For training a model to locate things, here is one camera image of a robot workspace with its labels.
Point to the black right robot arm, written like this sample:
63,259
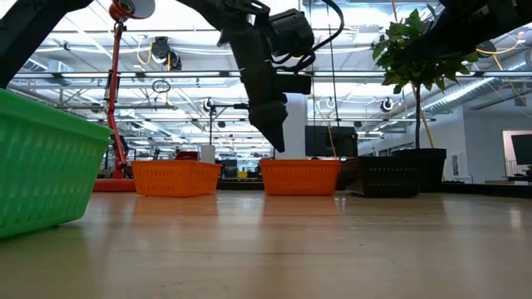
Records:
478,25

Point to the black plastic basket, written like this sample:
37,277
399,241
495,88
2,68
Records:
382,187
386,170

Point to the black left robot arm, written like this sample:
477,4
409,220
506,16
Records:
25,33

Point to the red pole stand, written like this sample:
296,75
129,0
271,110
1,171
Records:
112,185

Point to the dark wall screen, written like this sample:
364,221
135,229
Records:
523,149

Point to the white building pillar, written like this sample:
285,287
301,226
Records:
297,133

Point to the red case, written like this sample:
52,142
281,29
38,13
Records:
187,156

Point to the silver ventilation duct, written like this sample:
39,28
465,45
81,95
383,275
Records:
457,97
37,66

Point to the green leafy potted tree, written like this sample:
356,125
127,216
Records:
415,62

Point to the black gantry frame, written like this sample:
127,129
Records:
224,106

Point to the green plastic basket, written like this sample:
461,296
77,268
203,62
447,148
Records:
41,113
41,187

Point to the black table frame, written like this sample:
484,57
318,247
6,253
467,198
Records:
486,190

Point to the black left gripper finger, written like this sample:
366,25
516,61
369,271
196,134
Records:
270,120

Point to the black monitor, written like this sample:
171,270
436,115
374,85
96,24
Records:
328,141

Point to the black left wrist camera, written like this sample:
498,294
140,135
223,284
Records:
291,33

